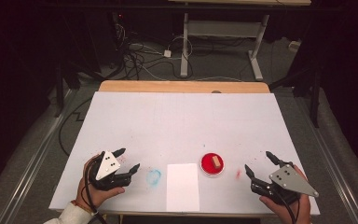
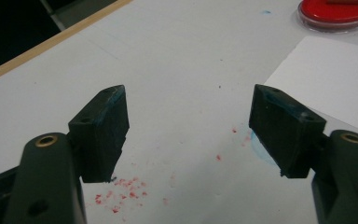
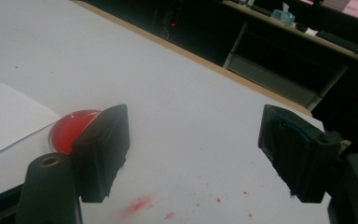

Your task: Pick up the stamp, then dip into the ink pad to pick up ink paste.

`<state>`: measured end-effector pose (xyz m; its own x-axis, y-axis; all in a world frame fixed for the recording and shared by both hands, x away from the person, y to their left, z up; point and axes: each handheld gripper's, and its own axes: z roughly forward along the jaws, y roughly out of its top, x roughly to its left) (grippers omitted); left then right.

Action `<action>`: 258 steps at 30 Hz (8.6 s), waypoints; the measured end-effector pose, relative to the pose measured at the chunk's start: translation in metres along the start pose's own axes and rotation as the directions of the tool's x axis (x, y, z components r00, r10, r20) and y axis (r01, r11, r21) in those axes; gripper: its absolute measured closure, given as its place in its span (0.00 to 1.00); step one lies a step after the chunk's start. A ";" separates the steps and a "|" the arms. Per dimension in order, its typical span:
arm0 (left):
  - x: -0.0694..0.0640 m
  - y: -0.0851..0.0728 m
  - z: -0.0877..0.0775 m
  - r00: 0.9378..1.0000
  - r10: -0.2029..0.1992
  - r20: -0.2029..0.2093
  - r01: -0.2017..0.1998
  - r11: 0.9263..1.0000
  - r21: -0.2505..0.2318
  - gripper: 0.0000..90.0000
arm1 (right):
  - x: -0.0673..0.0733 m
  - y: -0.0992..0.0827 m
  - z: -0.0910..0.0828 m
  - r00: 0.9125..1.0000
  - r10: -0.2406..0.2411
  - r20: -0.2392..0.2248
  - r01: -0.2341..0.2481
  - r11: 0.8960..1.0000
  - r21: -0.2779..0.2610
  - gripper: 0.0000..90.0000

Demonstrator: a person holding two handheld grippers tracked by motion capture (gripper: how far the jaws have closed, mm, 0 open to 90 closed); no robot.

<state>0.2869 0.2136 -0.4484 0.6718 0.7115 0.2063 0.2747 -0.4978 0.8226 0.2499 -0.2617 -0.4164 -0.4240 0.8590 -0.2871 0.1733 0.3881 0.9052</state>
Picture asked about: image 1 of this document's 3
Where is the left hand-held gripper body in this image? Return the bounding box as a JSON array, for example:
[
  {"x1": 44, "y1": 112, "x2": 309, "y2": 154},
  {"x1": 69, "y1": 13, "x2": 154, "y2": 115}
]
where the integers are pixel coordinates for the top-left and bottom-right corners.
[{"x1": 88, "y1": 150, "x2": 133, "y2": 191}]

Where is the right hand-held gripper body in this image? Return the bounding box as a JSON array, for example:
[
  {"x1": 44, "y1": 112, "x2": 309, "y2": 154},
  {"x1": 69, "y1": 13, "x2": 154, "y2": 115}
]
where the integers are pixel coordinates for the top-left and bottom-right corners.
[{"x1": 250, "y1": 160, "x2": 320, "y2": 207}]

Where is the person's right hand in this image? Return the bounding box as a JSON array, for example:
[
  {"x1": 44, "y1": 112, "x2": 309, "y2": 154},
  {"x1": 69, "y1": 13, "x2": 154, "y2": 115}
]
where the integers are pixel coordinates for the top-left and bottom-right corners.
[{"x1": 258, "y1": 163, "x2": 312, "y2": 224}]

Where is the person's left hand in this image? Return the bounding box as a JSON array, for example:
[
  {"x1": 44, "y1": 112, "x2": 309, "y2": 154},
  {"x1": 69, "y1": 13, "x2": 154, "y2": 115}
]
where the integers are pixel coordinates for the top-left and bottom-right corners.
[{"x1": 75, "y1": 154, "x2": 126, "y2": 210}]

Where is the small wooden stamp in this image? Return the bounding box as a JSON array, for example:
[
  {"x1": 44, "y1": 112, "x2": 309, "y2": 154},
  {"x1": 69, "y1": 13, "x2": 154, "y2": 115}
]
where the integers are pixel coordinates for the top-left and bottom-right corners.
[{"x1": 211, "y1": 155, "x2": 222, "y2": 170}]

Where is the round red ink pad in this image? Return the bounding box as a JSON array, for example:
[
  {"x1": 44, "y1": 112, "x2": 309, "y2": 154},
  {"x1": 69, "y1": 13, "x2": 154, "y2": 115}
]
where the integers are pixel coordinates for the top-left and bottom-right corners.
[{"x1": 200, "y1": 152, "x2": 226, "y2": 177}]

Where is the white paper sheet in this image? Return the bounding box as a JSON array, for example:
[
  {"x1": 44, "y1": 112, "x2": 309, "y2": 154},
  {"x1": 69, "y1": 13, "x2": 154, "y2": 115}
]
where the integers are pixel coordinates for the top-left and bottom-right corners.
[{"x1": 166, "y1": 162, "x2": 200, "y2": 213}]

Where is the large white board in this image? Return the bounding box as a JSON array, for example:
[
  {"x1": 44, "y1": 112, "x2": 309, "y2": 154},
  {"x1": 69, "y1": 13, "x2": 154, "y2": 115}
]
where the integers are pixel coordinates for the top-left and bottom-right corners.
[{"x1": 48, "y1": 91, "x2": 321, "y2": 217}]

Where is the black stand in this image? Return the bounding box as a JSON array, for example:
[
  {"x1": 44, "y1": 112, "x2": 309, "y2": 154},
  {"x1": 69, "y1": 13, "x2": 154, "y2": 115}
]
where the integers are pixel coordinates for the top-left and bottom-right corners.
[
  {"x1": 268, "y1": 60, "x2": 322, "y2": 129},
  {"x1": 53, "y1": 60, "x2": 82, "y2": 119}
]

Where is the white power strip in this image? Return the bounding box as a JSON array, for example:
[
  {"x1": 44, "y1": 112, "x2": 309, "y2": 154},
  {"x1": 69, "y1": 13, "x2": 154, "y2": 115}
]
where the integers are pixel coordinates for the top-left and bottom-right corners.
[{"x1": 288, "y1": 40, "x2": 303, "y2": 52}]

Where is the white metal desk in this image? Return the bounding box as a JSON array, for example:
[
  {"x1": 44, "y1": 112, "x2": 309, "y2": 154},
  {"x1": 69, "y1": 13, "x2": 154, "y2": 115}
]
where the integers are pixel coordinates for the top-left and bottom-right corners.
[{"x1": 167, "y1": 0, "x2": 312, "y2": 82}]

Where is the left hand-held gripper black cable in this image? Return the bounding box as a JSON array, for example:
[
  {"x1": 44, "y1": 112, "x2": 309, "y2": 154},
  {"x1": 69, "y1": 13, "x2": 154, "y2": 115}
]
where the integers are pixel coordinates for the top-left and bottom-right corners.
[{"x1": 83, "y1": 156, "x2": 108, "y2": 224}]

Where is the hand-held gripper black cable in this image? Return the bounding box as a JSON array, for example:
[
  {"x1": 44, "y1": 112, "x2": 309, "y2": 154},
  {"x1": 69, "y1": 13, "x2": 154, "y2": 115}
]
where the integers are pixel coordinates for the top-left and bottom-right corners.
[
  {"x1": 83, "y1": 156, "x2": 108, "y2": 224},
  {"x1": 278, "y1": 188, "x2": 301, "y2": 224}
]

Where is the right hand-held gripper black cable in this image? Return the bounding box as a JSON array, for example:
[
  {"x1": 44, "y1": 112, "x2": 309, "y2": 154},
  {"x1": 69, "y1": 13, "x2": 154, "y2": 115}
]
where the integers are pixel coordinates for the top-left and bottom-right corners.
[{"x1": 278, "y1": 188, "x2": 301, "y2": 224}]

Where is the orange bracelet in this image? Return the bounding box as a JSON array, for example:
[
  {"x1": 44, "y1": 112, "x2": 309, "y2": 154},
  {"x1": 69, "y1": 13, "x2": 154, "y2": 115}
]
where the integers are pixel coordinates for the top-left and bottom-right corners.
[{"x1": 70, "y1": 200, "x2": 99, "y2": 217}]

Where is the metal floor rail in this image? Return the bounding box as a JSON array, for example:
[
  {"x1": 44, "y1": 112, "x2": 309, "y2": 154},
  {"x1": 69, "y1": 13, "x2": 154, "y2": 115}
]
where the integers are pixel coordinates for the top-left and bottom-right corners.
[
  {"x1": 0, "y1": 89, "x2": 79, "y2": 224},
  {"x1": 294, "y1": 95, "x2": 358, "y2": 224}
]

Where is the black floor cable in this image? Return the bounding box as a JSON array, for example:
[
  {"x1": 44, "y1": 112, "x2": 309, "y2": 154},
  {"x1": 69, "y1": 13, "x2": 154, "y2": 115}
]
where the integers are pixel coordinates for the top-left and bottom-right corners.
[{"x1": 58, "y1": 97, "x2": 93, "y2": 157}]

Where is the white floor cable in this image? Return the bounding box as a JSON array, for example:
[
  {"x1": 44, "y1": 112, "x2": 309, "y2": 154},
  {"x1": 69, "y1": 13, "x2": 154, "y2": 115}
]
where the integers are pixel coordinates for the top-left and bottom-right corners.
[{"x1": 130, "y1": 42, "x2": 244, "y2": 83}]

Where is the black cable tangle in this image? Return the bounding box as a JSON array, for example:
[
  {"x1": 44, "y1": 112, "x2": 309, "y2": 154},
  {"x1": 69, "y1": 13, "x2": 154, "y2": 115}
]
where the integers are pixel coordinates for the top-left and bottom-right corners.
[{"x1": 113, "y1": 21, "x2": 197, "y2": 82}]

